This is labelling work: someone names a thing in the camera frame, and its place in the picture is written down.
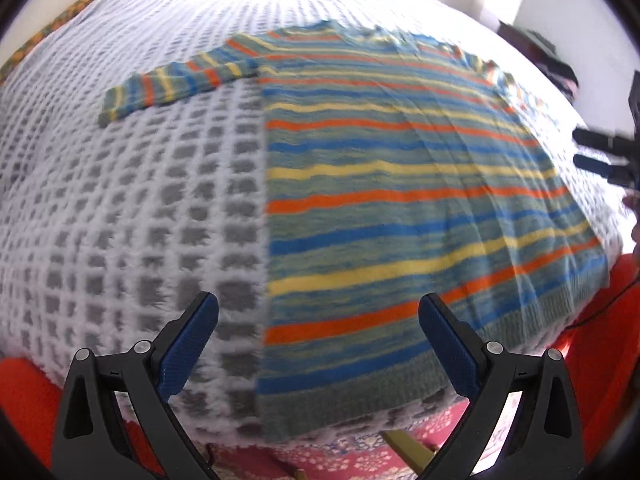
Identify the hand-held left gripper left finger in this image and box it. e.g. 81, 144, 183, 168
52, 291, 221, 480

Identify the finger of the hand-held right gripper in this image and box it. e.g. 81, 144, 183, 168
574, 154, 637, 187
572, 127, 640, 155

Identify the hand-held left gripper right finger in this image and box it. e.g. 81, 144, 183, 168
419, 294, 586, 480

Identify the striped knit sweater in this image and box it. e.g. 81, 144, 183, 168
97, 20, 611, 443

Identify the dark clothes pile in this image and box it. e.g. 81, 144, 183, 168
497, 19, 581, 93

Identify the person's right hand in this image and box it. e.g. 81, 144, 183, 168
622, 194, 640, 260

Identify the white grey checked blanket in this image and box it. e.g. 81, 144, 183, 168
0, 0, 632, 456

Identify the floral rug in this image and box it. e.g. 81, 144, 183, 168
200, 400, 526, 480

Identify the red fleece garment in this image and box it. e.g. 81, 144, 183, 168
0, 252, 640, 480

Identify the orange patterned bedsheet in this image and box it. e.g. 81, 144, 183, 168
0, 0, 146, 86

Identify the wooden bed frame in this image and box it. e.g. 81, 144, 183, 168
380, 430, 437, 475

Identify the black cable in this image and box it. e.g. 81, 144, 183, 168
565, 279, 640, 332

